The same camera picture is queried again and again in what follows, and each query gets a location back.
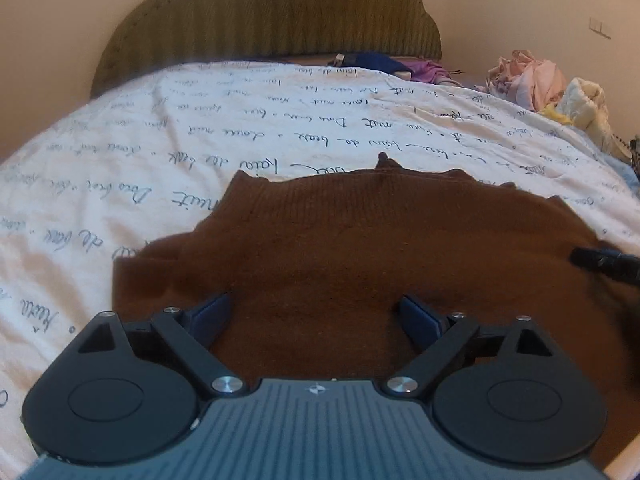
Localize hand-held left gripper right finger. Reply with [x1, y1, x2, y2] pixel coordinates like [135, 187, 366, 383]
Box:
[382, 295, 557, 400]

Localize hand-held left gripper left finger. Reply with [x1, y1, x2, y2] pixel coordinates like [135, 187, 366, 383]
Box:
[76, 292, 247, 400]

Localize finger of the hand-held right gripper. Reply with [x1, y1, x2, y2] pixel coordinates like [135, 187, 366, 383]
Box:
[570, 245, 640, 289]

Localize brown knit sweater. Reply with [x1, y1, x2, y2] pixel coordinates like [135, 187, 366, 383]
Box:
[111, 152, 640, 471]

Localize light blue cloth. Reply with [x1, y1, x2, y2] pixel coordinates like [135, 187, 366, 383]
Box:
[575, 130, 640, 188]

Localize black and white patterned cloth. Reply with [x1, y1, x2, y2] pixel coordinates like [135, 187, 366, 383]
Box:
[612, 134, 640, 182]

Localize yellow cloth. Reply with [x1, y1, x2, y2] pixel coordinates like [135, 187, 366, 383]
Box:
[537, 105, 574, 127]

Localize cream yellow blanket pile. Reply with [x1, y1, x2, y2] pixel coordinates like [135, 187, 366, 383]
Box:
[554, 77, 632, 162]

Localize white script-printed blanket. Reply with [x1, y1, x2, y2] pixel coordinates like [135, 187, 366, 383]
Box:
[0, 60, 640, 480]

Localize pink garment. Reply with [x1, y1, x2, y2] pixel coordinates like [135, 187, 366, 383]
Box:
[482, 49, 569, 112]

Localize purple cloth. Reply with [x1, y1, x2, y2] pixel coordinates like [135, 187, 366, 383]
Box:
[401, 59, 455, 84]

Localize olive green upholstered headboard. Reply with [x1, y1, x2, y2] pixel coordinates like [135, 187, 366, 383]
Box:
[90, 0, 443, 100]

